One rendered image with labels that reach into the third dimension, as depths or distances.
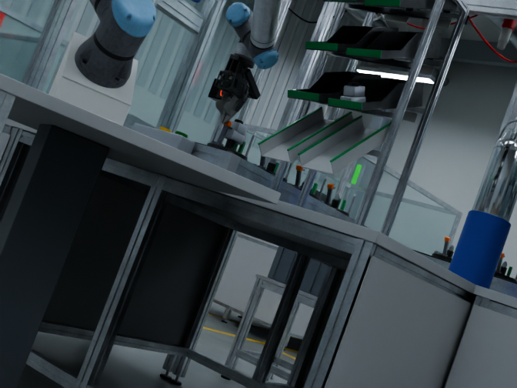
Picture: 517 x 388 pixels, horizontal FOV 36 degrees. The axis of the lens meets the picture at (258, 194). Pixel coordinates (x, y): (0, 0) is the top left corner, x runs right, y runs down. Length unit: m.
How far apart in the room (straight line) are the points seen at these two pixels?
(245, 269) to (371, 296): 5.94
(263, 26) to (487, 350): 1.19
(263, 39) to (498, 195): 1.08
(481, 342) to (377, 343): 0.54
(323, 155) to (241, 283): 5.63
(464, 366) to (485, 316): 0.17
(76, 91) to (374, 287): 0.90
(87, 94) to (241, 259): 6.00
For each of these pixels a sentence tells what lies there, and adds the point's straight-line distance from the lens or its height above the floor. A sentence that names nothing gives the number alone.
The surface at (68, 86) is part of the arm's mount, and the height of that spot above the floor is 0.94.
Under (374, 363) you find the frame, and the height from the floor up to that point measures 0.55.
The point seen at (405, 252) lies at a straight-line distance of 2.12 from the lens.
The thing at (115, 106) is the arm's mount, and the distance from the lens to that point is 2.13.
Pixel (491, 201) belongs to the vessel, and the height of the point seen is 1.18.
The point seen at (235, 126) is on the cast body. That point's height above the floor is 1.07.
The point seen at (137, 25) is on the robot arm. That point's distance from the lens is 2.03.
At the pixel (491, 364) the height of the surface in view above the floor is 0.64.
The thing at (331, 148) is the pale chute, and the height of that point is 1.08.
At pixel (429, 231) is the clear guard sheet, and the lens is 8.94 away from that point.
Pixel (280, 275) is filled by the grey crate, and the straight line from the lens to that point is 4.58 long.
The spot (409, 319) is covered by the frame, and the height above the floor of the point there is 0.69.
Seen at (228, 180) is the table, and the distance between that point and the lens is 1.83.
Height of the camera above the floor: 0.69
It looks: 4 degrees up
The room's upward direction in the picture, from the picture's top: 21 degrees clockwise
